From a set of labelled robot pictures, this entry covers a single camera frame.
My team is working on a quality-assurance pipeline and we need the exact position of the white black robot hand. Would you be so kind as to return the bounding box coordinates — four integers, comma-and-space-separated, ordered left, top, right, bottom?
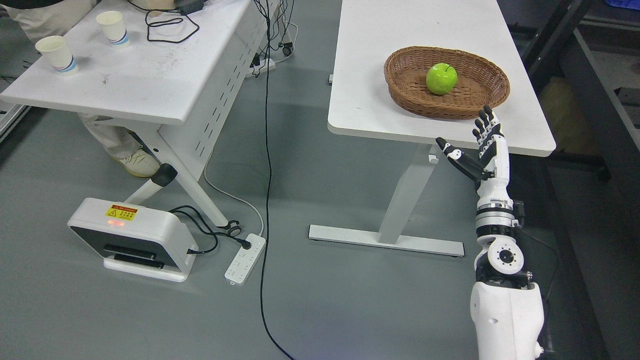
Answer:
436, 104, 514, 209

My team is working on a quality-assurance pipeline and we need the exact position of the person leg white shoe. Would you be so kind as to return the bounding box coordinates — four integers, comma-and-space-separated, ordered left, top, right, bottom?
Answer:
77, 112, 160, 178

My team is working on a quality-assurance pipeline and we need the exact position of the white perforated side table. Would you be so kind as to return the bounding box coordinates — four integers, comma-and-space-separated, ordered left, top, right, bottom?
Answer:
1, 0, 266, 227

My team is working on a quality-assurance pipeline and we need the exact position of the long black floor cable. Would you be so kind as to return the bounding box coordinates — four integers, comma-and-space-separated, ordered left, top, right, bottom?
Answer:
253, 0, 296, 360

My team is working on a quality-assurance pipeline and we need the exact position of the white box device warning label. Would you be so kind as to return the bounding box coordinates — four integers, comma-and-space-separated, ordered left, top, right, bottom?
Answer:
67, 197, 199, 282

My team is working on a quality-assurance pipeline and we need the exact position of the green apple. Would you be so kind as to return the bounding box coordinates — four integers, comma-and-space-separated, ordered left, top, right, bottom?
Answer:
425, 63, 458, 95

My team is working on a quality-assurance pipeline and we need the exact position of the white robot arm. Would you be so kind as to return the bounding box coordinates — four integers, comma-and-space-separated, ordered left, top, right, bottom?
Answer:
470, 197, 544, 360

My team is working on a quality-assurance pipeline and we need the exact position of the paper cup farther back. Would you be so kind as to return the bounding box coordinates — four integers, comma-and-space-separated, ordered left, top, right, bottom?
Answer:
95, 10, 131, 48

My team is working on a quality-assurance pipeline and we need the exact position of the paper cup near edge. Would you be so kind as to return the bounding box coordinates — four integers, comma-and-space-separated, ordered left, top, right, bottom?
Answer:
35, 35, 79, 76

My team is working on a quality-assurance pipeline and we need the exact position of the brown wicker basket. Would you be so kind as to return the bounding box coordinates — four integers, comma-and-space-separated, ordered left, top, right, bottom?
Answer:
383, 46, 511, 120

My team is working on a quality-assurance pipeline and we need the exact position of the white power strip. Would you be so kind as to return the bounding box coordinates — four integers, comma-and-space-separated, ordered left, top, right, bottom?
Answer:
224, 234, 266, 286
244, 58, 276, 78

